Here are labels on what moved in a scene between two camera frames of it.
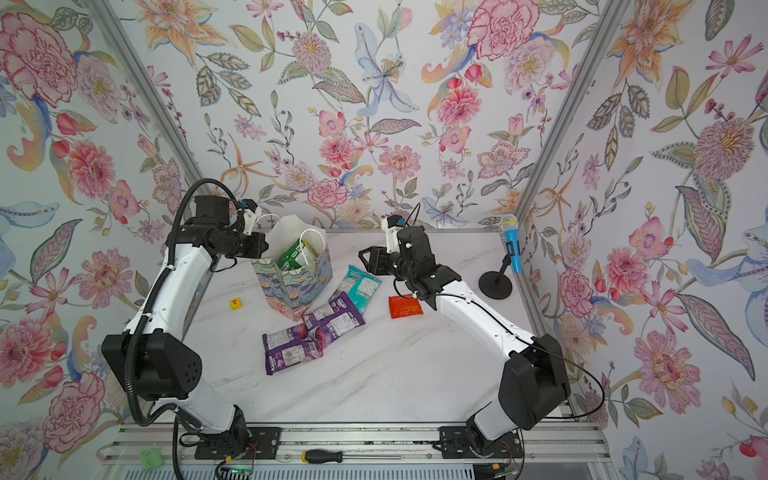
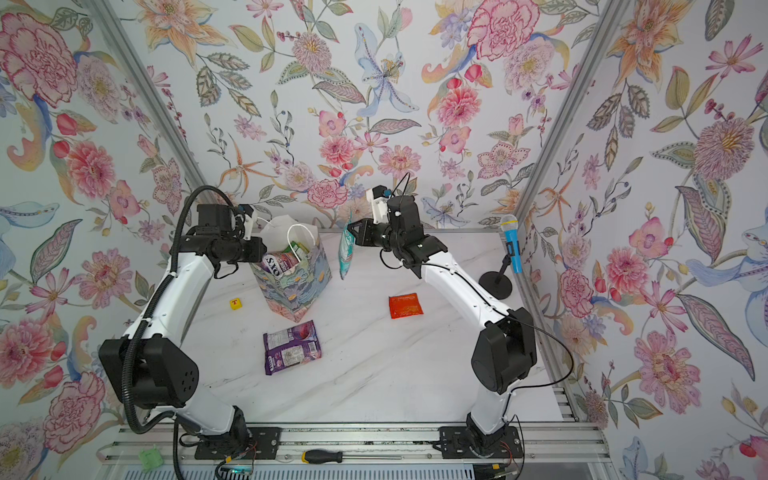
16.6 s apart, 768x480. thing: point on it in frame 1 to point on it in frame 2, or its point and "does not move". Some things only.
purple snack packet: x=288 y=347 does not move
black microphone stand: x=496 y=285 does not move
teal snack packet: x=359 y=287 to x=346 y=246
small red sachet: x=402 y=307 does not move
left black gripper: x=256 y=248 does not move
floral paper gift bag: x=297 y=266 does not move
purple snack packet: x=330 y=320 to x=278 y=263
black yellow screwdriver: x=330 y=456 does not move
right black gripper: x=378 y=260 to x=365 y=239
